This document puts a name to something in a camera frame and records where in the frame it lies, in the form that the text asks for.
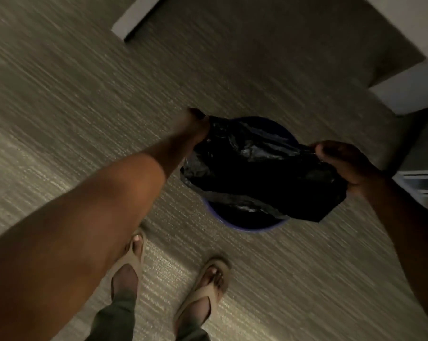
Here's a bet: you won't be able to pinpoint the black plastic trash bag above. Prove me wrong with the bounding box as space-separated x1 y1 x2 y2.
180 115 348 223

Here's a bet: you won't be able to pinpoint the white baseboard trim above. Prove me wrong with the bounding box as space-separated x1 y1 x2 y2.
111 0 168 42

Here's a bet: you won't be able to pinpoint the white furniture corner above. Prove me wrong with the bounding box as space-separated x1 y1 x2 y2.
369 58 428 116

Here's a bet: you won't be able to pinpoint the blue round trash bin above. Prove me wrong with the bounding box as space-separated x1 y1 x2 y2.
203 116 301 233

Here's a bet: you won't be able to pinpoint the beige flip-flop sandal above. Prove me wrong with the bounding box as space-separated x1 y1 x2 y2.
174 257 232 325
109 229 147 302

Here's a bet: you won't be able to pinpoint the person's right hand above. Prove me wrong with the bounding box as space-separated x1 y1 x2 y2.
314 140 385 196

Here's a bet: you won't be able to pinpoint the person's left forearm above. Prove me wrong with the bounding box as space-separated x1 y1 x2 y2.
0 133 197 341

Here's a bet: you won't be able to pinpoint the person's right forearm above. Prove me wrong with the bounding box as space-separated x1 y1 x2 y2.
356 172 428 336

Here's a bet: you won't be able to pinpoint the person's green trousers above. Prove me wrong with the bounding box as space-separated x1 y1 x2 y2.
84 289 213 341

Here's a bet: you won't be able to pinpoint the metal door frame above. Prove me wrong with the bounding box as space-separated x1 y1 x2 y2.
392 170 428 201

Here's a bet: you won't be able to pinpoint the person's left hand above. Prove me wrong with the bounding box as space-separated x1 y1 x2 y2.
179 107 211 146

